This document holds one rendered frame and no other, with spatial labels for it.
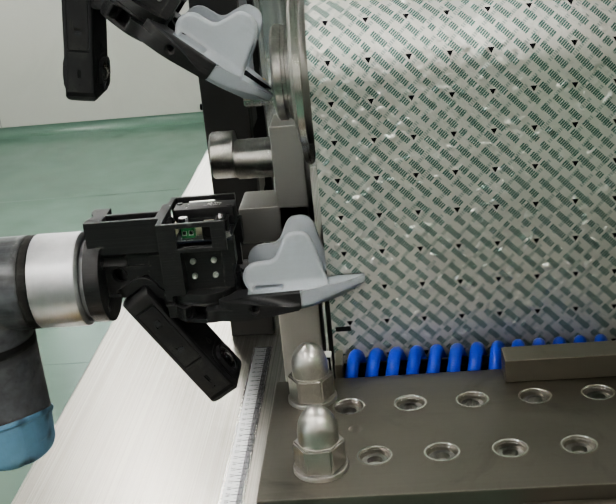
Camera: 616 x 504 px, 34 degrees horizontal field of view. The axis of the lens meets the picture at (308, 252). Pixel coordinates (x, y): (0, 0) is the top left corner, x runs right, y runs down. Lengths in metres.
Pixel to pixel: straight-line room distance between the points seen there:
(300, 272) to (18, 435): 0.27
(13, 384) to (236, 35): 0.33
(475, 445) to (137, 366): 0.55
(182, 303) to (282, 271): 0.08
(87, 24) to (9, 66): 5.95
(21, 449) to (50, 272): 0.16
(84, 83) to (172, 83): 5.70
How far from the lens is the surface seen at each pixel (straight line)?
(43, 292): 0.80
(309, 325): 0.90
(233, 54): 0.80
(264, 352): 1.15
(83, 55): 0.83
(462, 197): 0.78
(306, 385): 0.75
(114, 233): 0.79
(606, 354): 0.78
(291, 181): 0.85
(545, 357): 0.77
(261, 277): 0.78
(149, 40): 0.79
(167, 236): 0.76
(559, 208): 0.79
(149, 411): 1.06
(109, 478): 0.96
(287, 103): 0.79
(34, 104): 6.78
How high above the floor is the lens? 1.39
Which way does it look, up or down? 20 degrees down
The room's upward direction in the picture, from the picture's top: 6 degrees counter-clockwise
